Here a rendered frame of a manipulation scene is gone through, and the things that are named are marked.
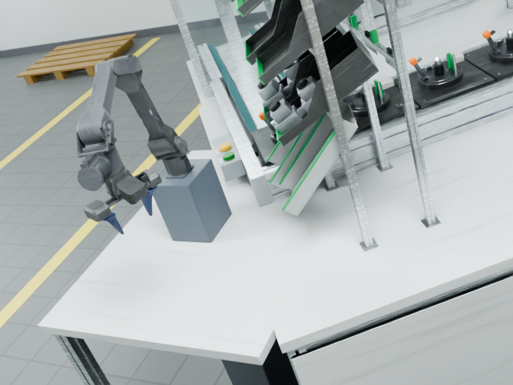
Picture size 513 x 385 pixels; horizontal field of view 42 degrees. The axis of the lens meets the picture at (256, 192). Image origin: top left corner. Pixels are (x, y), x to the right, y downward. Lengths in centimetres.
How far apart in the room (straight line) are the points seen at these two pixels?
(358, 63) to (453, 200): 51
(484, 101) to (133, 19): 570
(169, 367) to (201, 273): 114
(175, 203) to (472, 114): 93
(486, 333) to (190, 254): 82
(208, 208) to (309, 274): 39
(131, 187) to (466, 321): 85
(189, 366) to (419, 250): 145
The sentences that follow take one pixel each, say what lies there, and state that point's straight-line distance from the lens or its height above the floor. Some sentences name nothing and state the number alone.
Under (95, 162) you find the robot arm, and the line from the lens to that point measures 147.
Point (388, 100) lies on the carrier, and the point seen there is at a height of 99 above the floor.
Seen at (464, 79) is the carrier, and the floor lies 97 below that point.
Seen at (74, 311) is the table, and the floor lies 86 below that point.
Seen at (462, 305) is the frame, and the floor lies 77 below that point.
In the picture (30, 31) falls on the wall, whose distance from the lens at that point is 847.
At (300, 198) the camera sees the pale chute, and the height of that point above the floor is 104.
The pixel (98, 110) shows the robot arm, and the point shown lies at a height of 141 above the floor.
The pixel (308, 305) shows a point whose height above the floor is 86.
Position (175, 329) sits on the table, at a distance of 170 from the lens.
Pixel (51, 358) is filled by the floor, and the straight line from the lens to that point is 332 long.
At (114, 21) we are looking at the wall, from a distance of 761.
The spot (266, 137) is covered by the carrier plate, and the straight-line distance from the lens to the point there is 214.
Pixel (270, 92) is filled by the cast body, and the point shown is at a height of 125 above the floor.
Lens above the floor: 191
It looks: 30 degrees down
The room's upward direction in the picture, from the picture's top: 19 degrees counter-clockwise
